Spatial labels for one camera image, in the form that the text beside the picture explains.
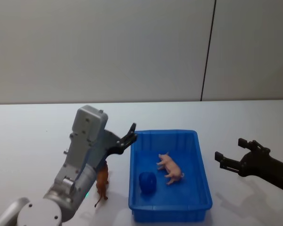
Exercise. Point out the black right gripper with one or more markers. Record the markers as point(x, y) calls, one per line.
point(264, 166)

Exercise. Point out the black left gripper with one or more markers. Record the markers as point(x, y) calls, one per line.
point(108, 143)

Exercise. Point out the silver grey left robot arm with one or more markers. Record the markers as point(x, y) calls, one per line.
point(82, 141)

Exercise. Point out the blue toy pepper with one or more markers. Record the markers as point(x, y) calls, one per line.
point(147, 182)

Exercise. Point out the orange brown toy animal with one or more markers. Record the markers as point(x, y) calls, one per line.
point(102, 182)

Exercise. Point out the pink toy pig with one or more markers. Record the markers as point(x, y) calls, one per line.
point(172, 168)

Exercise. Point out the blue plastic bin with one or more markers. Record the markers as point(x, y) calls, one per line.
point(172, 204)

